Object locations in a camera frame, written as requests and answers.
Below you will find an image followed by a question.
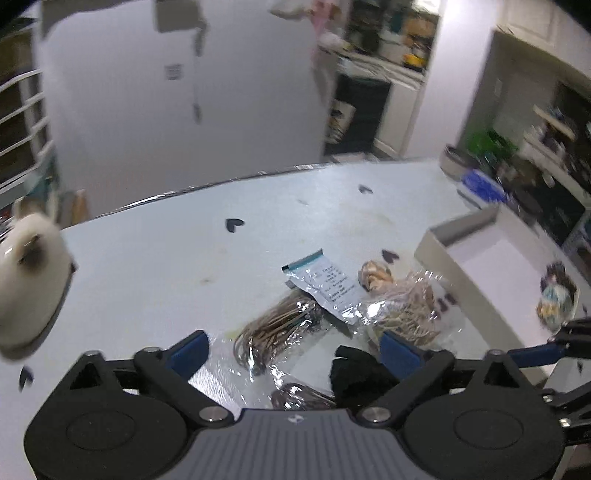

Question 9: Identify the white tote bag with print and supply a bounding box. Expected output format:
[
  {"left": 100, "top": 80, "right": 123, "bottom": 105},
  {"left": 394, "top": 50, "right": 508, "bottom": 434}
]
[{"left": 325, "top": 100, "right": 356, "bottom": 144}]

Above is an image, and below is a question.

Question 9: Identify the black hair scrunchie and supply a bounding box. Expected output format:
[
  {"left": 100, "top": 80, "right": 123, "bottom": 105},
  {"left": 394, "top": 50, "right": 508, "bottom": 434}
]
[{"left": 329, "top": 345, "right": 399, "bottom": 413}]

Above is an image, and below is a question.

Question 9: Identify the dark laundry basket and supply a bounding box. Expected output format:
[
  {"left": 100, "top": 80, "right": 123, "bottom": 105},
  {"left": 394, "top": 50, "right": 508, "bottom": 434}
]
[{"left": 324, "top": 74, "right": 391, "bottom": 156}]

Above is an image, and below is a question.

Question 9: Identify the blue tissue pack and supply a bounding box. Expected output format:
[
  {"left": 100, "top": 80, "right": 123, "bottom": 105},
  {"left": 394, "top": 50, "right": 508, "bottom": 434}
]
[{"left": 457, "top": 169, "right": 507, "bottom": 209}]

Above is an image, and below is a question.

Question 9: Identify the bag of beige hair ties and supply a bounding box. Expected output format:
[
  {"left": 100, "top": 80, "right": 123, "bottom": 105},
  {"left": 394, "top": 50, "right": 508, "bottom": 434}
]
[{"left": 358, "top": 270, "right": 461, "bottom": 347}]

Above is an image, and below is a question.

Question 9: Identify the bag of dark hair ties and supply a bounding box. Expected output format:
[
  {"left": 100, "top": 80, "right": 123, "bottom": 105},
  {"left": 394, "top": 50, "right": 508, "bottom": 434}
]
[{"left": 270, "top": 382, "right": 335, "bottom": 411}]

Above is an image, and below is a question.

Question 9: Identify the peach satin bow scrunchie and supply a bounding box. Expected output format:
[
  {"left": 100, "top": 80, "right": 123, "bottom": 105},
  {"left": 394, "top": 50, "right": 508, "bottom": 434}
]
[{"left": 358, "top": 260, "right": 394, "bottom": 292}]

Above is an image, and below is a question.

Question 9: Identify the white plastic drawer unit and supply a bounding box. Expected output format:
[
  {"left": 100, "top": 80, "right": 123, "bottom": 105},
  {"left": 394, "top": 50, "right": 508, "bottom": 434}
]
[{"left": 1, "top": 26, "right": 56, "bottom": 197}]

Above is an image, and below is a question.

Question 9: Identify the bag of brown hair ties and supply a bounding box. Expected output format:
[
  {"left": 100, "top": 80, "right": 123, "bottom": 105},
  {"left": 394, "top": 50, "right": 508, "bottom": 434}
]
[{"left": 232, "top": 290, "right": 325, "bottom": 376}]

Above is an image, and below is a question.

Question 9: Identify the cream cat-shaped ceramic pot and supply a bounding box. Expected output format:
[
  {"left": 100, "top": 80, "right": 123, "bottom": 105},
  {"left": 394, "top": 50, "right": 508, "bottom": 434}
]
[{"left": 1, "top": 197, "right": 76, "bottom": 356}]

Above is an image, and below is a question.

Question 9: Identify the green potted plant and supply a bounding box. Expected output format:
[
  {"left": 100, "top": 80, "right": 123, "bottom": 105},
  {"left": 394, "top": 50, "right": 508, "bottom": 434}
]
[{"left": 466, "top": 129, "right": 518, "bottom": 161}]

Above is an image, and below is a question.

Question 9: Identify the blue patterned fabric scrunchie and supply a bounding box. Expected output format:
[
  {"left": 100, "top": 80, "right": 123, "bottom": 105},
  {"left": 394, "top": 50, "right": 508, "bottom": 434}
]
[{"left": 536, "top": 261, "right": 579, "bottom": 332}]

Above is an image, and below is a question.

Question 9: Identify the white teal labelled packet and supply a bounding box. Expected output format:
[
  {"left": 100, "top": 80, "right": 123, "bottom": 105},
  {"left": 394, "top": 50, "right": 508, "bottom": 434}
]
[{"left": 281, "top": 249, "right": 366, "bottom": 326}]

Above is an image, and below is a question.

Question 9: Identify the white shallow cardboard box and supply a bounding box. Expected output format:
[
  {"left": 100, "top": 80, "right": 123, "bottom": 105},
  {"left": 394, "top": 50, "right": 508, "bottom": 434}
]
[{"left": 414, "top": 204, "right": 579, "bottom": 375}]

